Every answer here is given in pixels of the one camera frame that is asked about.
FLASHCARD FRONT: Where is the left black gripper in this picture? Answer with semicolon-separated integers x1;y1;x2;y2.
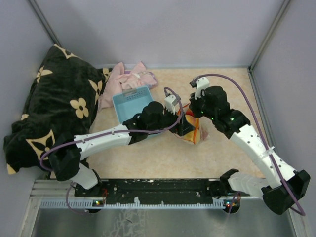
148;105;195;137

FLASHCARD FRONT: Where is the clear zip top bag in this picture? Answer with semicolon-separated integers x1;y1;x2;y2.
174;103;206;145

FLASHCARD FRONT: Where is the yellow pear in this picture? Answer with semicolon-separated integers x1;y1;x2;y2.
183;130;200;144

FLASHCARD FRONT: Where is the orange peach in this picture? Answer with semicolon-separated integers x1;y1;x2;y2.
185;114;198;127

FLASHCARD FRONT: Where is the purple grape bunch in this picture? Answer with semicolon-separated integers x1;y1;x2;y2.
198;126;209;142

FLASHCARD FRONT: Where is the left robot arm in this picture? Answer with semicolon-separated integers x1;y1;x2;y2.
49;101;195;196

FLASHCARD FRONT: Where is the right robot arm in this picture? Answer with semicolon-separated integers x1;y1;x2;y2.
189;86;311;215

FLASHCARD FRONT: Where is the light blue plastic basket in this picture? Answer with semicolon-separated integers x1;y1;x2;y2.
111;86;153;131

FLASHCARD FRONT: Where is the pink cloth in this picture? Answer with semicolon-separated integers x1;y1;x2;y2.
98;61;157;111

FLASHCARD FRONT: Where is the black floral plush blanket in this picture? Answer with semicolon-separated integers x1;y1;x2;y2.
3;44;112;175

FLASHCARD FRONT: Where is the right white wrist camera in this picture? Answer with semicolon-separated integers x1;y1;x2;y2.
190;77;209;100

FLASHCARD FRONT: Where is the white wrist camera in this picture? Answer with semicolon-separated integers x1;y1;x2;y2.
190;77;209;100
164;94;181;115

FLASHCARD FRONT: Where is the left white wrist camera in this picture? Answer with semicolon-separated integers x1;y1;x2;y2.
164;94;181;115

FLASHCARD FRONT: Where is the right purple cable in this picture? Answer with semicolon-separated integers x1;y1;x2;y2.
195;74;306;217

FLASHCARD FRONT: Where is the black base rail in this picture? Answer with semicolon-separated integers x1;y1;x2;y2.
75;178;233;205

